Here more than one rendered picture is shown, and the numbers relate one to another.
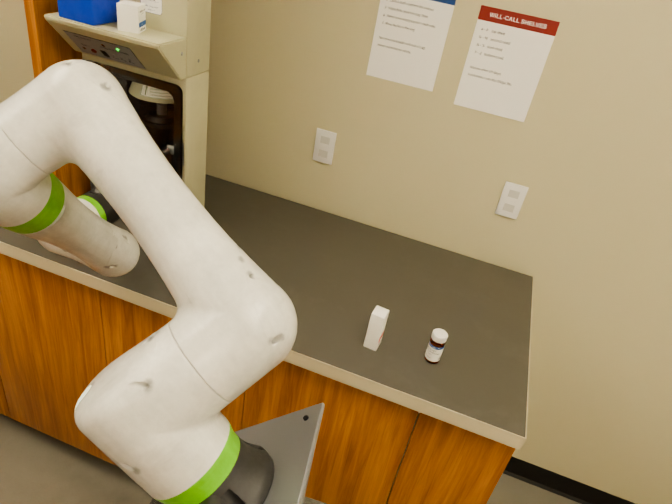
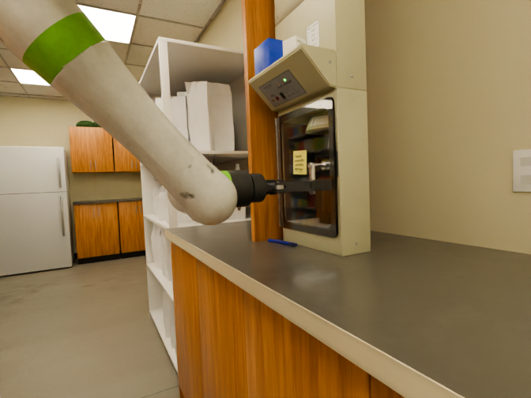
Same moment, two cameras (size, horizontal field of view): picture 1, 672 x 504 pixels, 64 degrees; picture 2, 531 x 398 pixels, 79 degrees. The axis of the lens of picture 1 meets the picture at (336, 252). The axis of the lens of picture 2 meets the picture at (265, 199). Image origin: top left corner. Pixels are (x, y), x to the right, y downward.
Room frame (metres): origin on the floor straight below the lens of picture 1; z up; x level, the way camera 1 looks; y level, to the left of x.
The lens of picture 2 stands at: (0.60, -0.07, 1.16)
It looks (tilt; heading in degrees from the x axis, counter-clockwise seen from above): 3 degrees down; 49
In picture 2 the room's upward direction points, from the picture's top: 2 degrees counter-clockwise
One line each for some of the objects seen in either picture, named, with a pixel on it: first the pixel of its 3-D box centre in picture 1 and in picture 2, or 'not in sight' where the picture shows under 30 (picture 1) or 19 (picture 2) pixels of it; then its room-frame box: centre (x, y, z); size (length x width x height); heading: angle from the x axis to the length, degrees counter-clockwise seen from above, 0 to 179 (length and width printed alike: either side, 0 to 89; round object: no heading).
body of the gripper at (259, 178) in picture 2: not in sight; (263, 187); (1.15, 0.56, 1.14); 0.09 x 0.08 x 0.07; 167
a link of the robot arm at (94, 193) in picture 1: (98, 207); (237, 187); (1.08, 0.58, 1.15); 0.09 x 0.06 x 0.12; 77
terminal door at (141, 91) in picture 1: (134, 143); (303, 170); (1.38, 0.61, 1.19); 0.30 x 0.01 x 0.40; 76
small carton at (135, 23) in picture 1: (131, 16); (295, 50); (1.32, 0.58, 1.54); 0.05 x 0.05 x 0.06; 4
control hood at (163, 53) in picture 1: (117, 47); (287, 83); (1.33, 0.63, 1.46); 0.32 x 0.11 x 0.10; 77
